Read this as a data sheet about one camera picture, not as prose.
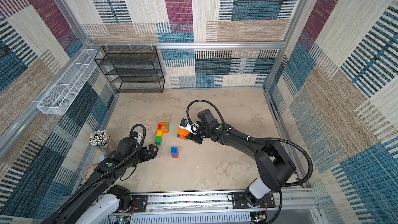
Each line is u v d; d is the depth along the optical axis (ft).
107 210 1.90
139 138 2.41
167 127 3.26
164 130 3.17
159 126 3.24
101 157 2.73
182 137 2.78
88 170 2.73
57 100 2.31
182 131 2.71
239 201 2.39
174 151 2.72
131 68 3.58
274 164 1.44
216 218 2.30
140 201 2.45
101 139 2.49
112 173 1.77
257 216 2.32
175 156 2.86
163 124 3.26
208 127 2.17
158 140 3.10
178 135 2.74
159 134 3.14
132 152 2.10
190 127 2.35
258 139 1.65
